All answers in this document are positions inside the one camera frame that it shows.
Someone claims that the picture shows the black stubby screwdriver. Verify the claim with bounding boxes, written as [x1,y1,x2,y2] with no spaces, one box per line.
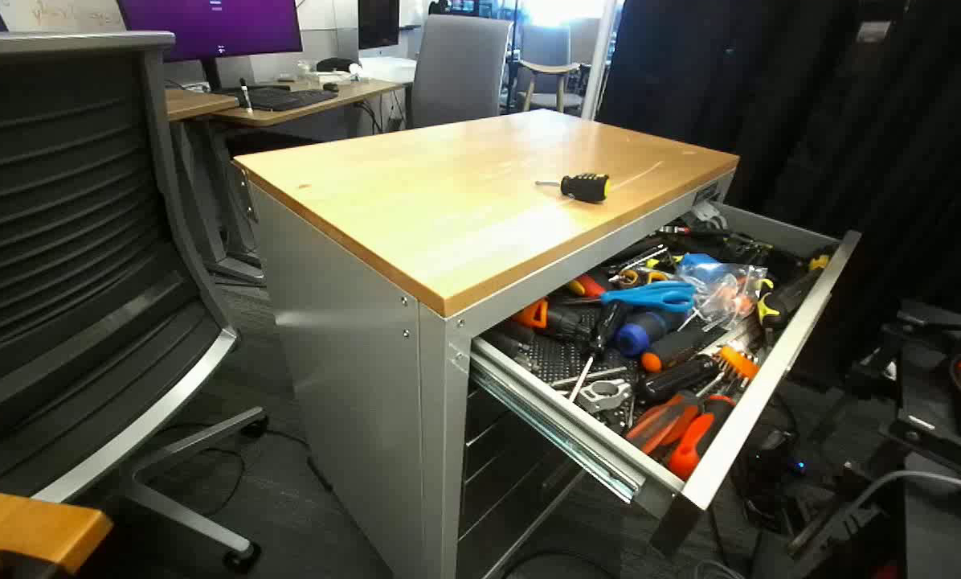
[533,172,614,207]

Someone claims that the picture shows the black screwdriver with orange cap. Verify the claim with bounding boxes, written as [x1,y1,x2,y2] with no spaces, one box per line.
[636,325,725,379]

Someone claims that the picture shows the grey metal tool drawer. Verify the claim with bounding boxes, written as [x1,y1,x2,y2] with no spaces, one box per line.
[469,201,866,515]

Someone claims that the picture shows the orange black tool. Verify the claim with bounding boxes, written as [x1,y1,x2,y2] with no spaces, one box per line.
[513,295,553,336]

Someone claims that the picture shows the grey workbench with wooden top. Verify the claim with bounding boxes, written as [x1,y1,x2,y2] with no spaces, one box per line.
[232,108,742,579]

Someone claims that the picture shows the grey fabric office chair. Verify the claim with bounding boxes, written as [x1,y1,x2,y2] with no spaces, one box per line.
[405,13,515,129]

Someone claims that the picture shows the chair with armrests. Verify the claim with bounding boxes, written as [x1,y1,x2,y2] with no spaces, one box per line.
[515,23,592,116]

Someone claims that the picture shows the clear plastic bag of parts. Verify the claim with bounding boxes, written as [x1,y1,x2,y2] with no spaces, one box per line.
[675,251,777,332]

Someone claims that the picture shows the black keyboard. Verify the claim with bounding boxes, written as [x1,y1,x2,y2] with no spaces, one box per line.
[246,84,340,114]

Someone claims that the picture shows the black switched off monitor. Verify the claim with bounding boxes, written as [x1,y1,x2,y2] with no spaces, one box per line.
[353,0,403,52]

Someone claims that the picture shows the long wooden office desk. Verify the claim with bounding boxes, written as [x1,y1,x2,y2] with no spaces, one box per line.
[165,73,413,138]

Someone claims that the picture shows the monitor with purple screen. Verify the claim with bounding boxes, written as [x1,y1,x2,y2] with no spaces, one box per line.
[116,0,307,64]

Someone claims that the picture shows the black curtain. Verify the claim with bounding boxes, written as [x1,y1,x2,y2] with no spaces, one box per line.
[598,0,961,367]

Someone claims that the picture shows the black equipment cart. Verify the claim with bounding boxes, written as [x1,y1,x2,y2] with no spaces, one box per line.
[789,299,961,579]

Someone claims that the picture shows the wooden side table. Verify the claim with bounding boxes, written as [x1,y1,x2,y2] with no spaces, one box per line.
[0,487,116,579]

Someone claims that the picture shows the small red handled tool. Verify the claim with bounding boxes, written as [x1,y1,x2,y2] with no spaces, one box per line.
[569,273,612,304]

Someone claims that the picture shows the dark blue handled screwdriver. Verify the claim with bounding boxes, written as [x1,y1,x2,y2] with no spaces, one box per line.
[612,308,675,362]

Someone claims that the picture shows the yellow handled pliers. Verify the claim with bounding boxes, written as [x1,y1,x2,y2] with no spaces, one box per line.
[612,249,675,289]

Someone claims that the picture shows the light blue handled pliers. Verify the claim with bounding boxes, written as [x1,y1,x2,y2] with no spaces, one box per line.
[598,278,705,319]

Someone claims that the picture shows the black handled screwdriver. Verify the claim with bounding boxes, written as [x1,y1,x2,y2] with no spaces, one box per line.
[639,355,725,409]

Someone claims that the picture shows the red handled pliers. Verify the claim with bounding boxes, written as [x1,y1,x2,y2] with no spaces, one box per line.
[623,393,741,484]

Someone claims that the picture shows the orange handled screwdriver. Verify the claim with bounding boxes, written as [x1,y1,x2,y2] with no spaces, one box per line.
[714,340,761,385]

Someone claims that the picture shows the dark mesh chair grey frame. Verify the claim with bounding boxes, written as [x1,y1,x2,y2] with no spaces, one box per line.
[0,29,271,572]

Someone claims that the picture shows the white cable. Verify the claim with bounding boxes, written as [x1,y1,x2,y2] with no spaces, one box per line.
[821,466,961,542]

